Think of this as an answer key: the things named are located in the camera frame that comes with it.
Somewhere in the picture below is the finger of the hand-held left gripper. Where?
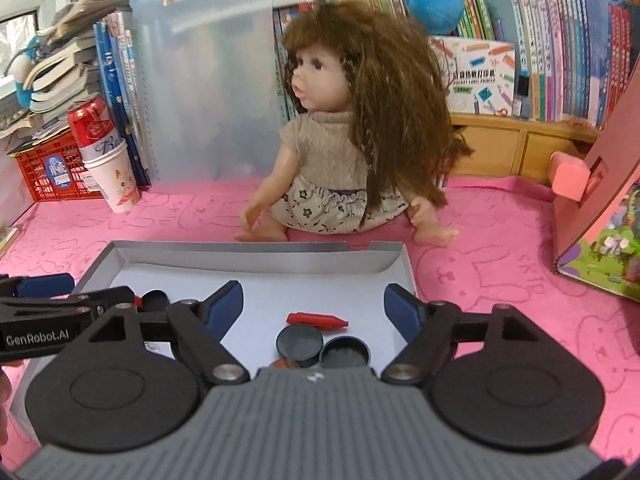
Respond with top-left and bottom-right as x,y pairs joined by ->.
0,286 -> 137,319
0,273 -> 76,299

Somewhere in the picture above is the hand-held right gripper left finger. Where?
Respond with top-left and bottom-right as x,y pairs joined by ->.
87,281 -> 251,387

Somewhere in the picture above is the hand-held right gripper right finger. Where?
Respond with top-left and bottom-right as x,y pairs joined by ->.
381,283 -> 545,387

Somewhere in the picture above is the grey cardboard box lid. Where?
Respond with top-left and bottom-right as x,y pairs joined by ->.
25,240 -> 419,391

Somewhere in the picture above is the thin book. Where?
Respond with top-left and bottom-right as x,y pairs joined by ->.
0,227 -> 22,257

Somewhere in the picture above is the pink rabbit-print towel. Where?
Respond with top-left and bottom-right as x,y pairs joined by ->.
0,175 -> 640,463

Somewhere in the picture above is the large red plastic basket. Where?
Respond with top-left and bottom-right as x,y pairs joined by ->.
13,130 -> 109,203

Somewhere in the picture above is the white paper cup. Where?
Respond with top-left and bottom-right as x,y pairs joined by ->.
81,138 -> 141,214

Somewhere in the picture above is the red drink can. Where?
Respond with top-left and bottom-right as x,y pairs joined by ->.
67,95 -> 119,162

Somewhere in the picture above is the row of blue books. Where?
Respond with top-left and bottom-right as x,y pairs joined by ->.
92,10 -> 154,189

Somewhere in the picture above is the wooden drawer organiser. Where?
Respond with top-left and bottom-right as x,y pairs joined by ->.
446,112 -> 607,187

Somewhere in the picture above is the brown-haired doll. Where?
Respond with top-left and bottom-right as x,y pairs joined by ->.
234,1 -> 474,247

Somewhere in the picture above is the blue white plush toy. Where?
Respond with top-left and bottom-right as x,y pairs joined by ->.
12,35 -> 47,109

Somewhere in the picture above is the stack of worn books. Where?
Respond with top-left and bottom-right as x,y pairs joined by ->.
0,0 -> 132,147

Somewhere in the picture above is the pink toy house box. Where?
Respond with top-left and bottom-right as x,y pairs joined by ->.
549,50 -> 640,304

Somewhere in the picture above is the translucent plastic clipboard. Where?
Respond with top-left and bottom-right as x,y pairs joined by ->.
129,0 -> 292,187

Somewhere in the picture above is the colourful printed cardboard box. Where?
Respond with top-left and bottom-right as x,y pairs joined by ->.
429,35 -> 519,119

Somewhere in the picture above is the row of colourful books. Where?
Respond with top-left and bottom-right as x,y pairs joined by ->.
272,0 -> 640,129

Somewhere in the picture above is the large blue plush toy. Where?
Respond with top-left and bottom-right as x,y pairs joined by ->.
407,0 -> 467,39

